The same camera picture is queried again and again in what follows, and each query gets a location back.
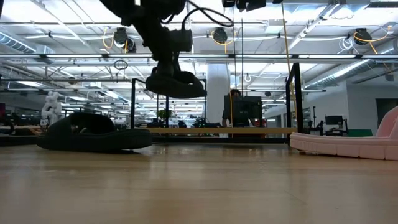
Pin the white robot figure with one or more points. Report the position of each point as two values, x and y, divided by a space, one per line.
51 109

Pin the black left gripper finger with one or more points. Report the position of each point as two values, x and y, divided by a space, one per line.
166 70

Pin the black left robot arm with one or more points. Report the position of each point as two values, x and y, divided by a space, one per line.
149 18

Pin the green background plant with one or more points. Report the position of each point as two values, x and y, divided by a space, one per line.
163 114

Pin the long ceiling light bar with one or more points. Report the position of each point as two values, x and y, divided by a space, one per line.
77 56

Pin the person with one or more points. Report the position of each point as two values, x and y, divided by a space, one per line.
235 92

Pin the black frame wooden shelf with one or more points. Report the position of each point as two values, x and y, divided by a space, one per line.
217 130

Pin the black monitor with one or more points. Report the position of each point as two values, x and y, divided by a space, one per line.
245 109

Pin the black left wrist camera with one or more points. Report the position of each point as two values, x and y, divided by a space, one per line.
182 40

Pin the white pillar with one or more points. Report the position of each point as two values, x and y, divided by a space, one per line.
217 84

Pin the green box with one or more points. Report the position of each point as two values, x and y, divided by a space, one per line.
359 133

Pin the pink slide sandal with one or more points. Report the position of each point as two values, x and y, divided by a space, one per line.
342 147

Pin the small monitor on stand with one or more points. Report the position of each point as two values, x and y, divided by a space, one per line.
333 120

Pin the black slide sandal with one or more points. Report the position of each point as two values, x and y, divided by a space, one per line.
102 141
180 88

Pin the black aluminium table frame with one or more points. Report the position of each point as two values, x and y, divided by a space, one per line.
202 140

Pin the silver ventilation duct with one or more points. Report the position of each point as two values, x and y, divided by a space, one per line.
342 73

